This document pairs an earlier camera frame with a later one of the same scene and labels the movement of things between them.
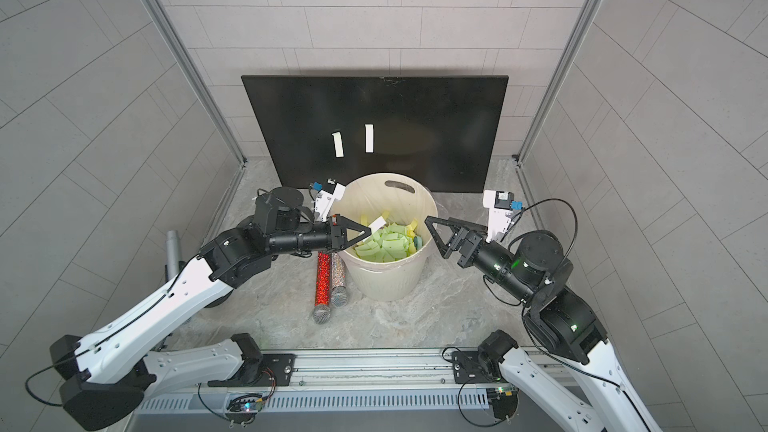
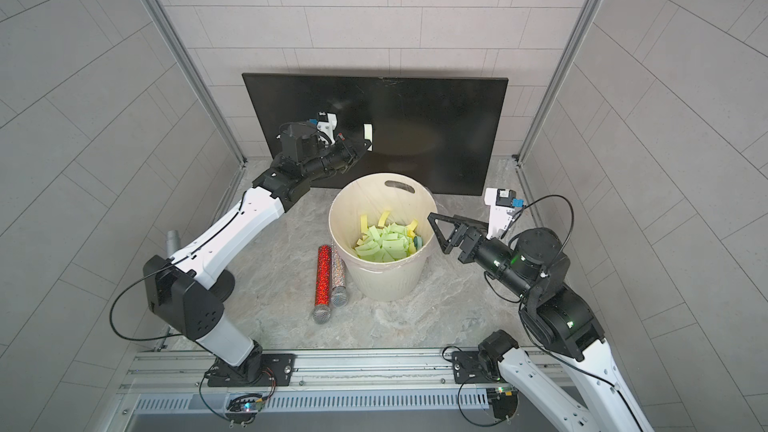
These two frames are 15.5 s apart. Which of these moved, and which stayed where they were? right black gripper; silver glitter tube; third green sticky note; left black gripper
Moved: left black gripper
Stayed: third green sticky note; right black gripper; silver glitter tube
